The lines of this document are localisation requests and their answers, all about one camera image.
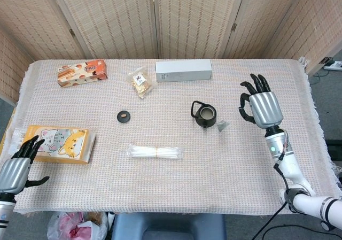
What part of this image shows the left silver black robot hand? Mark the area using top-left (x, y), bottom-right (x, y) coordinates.
top-left (0, 135), bottom-right (50, 195)

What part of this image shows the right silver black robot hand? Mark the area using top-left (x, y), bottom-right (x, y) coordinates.
top-left (238, 73), bottom-right (284, 130)

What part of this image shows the pyramid tea bag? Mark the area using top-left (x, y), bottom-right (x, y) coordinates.
top-left (216, 120), bottom-right (230, 132)

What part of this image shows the black teapot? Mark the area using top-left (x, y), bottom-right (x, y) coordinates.
top-left (190, 100), bottom-right (217, 129)

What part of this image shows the plastic bag with pink contents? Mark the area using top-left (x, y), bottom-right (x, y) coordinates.
top-left (46, 211), bottom-right (109, 240)

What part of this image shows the black teapot lid wooden knob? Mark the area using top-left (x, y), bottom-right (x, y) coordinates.
top-left (116, 110), bottom-right (132, 123)

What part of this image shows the clear snack packet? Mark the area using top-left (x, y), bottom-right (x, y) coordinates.
top-left (126, 66), bottom-right (157, 99)

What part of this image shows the yellow cat tissue pack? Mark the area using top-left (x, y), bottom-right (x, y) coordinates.
top-left (10, 125), bottom-right (96, 165)

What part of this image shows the white power strip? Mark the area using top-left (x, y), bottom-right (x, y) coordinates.
top-left (323, 60), bottom-right (342, 71)

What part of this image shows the long white cardboard box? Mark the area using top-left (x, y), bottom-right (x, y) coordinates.
top-left (156, 59), bottom-right (213, 83)

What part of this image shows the woven pinkish tablecloth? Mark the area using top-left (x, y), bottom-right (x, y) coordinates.
top-left (0, 58), bottom-right (335, 216)

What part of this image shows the pack of white straws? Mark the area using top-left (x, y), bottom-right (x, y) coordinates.
top-left (127, 143), bottom-right (185, 161)

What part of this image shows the orange cookie box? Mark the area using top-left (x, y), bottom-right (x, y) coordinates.
top-left (57, 59), bottom-right (109, 88)

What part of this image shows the blue grey chair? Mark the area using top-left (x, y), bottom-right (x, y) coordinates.
top-left (111, 212), bottom-right (227, 240)

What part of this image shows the woven bamboo folding screen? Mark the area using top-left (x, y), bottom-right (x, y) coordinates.
top-left (0, 0), bottom-right (342, 107)

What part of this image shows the thin black cable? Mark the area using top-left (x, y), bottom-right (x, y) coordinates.
top-left (263, 224), bottom-right (324, 240)
top-left (252, 162), bottom-right (292, 240)

